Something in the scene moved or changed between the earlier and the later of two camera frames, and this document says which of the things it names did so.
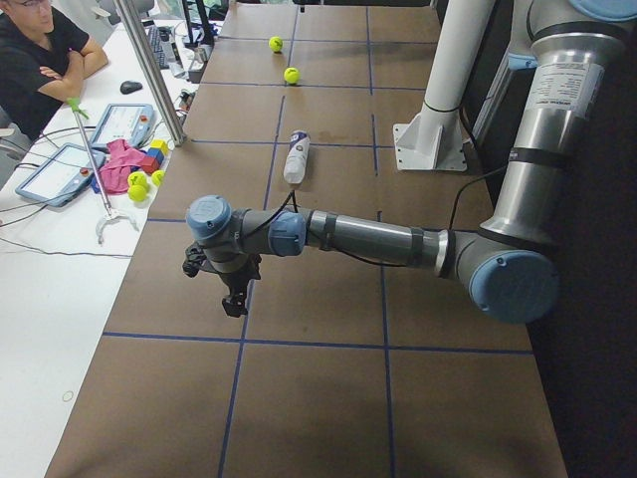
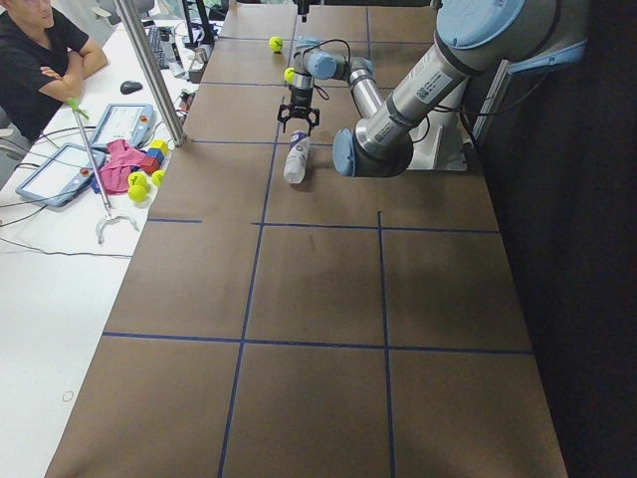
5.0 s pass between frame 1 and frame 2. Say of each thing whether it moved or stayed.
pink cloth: stayed
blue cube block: stayed
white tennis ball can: stayed
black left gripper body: moved
